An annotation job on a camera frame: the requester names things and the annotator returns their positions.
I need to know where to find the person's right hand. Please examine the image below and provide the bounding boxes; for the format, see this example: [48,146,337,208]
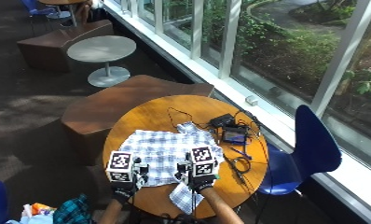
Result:
[174,161,219,194]

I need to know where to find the person's left hand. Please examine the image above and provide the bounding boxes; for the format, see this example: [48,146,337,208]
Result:
[107,156,151,205]

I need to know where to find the blue white plaid shirt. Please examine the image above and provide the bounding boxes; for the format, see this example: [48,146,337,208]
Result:
[118,120,226,216]

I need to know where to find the white marker cube left glove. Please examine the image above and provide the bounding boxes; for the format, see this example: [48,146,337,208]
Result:
[105,150,135,184]

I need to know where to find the white marker cube glove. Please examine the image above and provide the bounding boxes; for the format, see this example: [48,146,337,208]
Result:
[105,150,135,184]
[189,145,219,177]

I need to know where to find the white marker cube right glove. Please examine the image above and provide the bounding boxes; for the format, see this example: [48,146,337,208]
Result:
[189,145,219,177]

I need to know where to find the blue pen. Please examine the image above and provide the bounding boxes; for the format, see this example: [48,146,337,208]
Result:
[230,147,254,161]

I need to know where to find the small screen device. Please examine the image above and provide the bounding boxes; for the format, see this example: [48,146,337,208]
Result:
[220,124,250,146]

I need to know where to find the black box device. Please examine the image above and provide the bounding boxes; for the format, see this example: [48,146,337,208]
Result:
[208,113,236,129]

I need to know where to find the teal plaid cloth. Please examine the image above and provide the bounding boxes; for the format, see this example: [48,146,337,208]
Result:
[52,193,94,224]

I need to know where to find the large brown bench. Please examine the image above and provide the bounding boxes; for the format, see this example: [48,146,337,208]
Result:
[61,74,215,166]

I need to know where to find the orange packet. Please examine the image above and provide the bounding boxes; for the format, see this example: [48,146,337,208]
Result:
[29,202,57,217]

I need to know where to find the white sill box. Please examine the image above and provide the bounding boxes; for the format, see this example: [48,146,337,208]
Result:
[244,94,260,106]

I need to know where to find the light blue cloth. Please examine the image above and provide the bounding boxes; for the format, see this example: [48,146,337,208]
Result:
[5,212,56,224]

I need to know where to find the small brown bench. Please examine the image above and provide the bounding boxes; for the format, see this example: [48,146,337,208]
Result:
[16,20,115,74]

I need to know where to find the coiled black cable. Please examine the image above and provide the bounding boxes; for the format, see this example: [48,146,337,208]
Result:
[223,153,252,186]

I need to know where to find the thin black cable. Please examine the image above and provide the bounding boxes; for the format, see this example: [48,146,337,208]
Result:
[166,106,212,131]

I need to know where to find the long black cable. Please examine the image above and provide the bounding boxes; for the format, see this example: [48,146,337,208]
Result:
[232,108,271,175]

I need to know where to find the round grey pedestal table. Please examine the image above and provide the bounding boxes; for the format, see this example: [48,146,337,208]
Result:
[65,35,138,89]

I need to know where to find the round wooden pedestal table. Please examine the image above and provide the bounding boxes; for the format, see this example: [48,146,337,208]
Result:
[37,0,90,28]

